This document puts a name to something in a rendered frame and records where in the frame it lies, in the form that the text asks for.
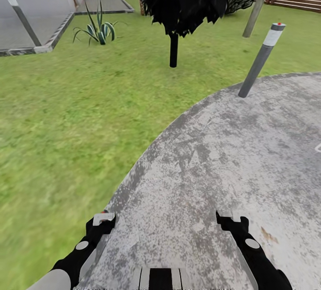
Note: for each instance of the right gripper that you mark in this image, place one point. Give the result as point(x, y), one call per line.
point(227, 224)

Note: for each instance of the robot trunk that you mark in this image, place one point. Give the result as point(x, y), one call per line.
point(160, 279)

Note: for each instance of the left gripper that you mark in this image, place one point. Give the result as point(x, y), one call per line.
point(102, 228)

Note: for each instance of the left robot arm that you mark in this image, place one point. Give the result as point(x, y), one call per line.
point(68, 272)

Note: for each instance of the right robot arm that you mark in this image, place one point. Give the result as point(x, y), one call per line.
point(260, 271)

